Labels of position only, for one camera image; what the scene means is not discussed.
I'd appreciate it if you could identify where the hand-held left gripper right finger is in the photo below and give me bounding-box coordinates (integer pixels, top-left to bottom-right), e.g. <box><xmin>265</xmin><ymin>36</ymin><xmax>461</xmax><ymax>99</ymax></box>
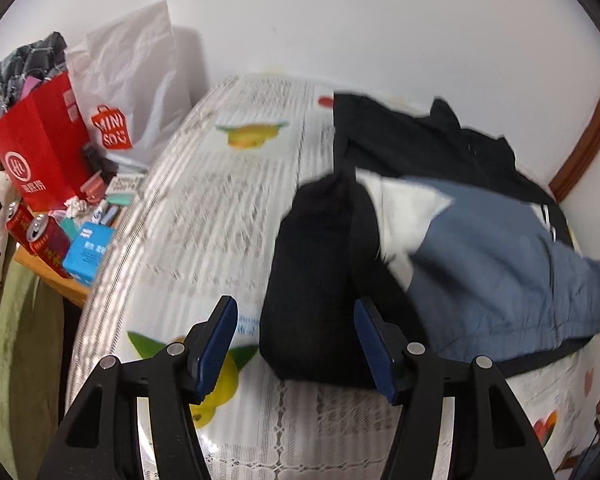
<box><xmin>354</xmin><ymin>296</ymin><xmax>553</xmax><ymax>480</ymax></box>

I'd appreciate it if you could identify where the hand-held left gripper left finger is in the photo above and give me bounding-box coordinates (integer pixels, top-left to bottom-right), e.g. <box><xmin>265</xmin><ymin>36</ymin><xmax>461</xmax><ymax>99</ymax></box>
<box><xmin>36</xmin><ymin>295</ymin><xmax>240</xmax><ymax>480</ymax></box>

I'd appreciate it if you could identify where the black white blue jacket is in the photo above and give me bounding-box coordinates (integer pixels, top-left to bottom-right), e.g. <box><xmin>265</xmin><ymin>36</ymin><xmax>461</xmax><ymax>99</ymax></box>
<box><xmin>259</xmin><ymin>91</ymin><xmax>600</xmax><ymax>390</ymax></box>

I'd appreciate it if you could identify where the fruit printed tablecloth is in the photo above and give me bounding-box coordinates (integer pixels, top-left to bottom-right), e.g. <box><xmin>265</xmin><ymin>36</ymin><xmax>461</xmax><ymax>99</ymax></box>
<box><xmin>65</xmin><ymin>74</ymin><xmax>600</xmax><ymax>480</ymax></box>

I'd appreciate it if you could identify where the blue carton box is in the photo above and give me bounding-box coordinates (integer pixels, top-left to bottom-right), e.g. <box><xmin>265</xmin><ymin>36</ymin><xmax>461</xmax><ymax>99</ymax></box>
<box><xmin>62</xmin><ymin>224</ymin><xmax>116</xmax><ymax>288</ymax></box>

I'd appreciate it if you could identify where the wooden nightstand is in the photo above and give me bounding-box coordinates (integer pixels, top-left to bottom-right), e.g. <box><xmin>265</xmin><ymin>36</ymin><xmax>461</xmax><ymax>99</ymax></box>
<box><xmin>14</xmin><ymin>245</ymin><xmax>93</xmax><ymax>308</ymax></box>

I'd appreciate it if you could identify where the white printed box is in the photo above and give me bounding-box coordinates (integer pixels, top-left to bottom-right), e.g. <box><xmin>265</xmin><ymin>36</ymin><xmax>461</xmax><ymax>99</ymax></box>
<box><xmin>107</xmin><ymin>174</ymin><xmax>145</xmax><ymax>196</ymax></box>

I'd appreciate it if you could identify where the red drink can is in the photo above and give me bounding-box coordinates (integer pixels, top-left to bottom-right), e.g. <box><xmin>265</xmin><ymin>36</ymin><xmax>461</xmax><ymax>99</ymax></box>
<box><xmin>27</xmin><ymin>214</ymin><xmax>72</xmax><ymax>279</ymax></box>
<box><xmin>6</xmin><ymin>202</ymin><xmax>37</xmax><ymax>255</ymax></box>

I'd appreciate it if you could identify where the pink jar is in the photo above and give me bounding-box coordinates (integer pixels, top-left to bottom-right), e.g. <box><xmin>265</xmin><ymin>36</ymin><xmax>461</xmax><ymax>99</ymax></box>
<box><xmin>80</xmin><ymin>172</ymin><xmax>106</xmax><ymax>198</ymax></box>

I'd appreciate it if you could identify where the red paper bag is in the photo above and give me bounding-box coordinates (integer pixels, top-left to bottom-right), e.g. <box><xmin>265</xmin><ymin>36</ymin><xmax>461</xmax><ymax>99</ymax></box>
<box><xmin>0</xmin><ymin>71</ymin><xmax>96</xmax><ymax>211</ymax></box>

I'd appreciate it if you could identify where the white plastic bag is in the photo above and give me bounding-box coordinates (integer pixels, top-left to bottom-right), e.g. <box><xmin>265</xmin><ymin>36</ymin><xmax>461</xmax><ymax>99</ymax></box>
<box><xmin>65</xmin><ymin>0</ymin><xmax>193</xmax><ymax>168</ymax></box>

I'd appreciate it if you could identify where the grey plaid cloth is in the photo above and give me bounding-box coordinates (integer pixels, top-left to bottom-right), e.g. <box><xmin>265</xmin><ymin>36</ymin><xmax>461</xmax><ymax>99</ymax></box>
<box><xmin>0</xmin><ymin>31</ymin><xmax>68</xmax><ymax>121</ymax></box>

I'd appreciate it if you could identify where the brown wooden door frame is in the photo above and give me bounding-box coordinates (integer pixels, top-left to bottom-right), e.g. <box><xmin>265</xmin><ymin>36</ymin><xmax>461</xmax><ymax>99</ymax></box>
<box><xmin>549</xmin><ymin>57</ymin><xmax>600</xmax><ymax>201</ymax></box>

